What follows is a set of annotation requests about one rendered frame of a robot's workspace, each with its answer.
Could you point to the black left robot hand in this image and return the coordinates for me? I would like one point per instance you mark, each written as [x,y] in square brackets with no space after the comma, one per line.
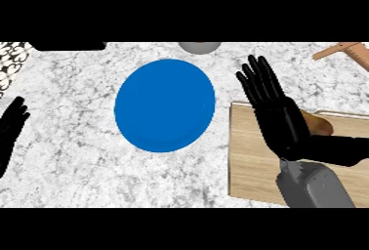
[11,127]

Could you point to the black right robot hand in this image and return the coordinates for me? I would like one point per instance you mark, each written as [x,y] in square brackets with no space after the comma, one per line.
[281,120]

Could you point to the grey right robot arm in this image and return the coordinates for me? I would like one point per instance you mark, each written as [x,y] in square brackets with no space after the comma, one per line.
[312,187]

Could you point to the brown pear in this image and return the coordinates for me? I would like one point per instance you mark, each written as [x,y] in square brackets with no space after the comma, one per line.
[319,125]

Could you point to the pale wooden tray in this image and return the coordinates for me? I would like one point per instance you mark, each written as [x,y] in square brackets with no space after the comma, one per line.
[254,162]

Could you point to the blue oval plate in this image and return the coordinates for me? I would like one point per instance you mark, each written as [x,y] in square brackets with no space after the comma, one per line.
[164,105]

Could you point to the black and white patterned cloth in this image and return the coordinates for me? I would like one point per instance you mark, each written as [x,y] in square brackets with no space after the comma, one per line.
[11,65]

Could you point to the wooden stand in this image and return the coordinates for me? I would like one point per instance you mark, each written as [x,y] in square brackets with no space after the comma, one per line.
[347,52]

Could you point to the black appliance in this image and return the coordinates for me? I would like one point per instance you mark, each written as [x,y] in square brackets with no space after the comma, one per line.
[67,46]

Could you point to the grey round pot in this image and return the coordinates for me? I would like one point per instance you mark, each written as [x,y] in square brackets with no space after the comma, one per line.
[198,47]

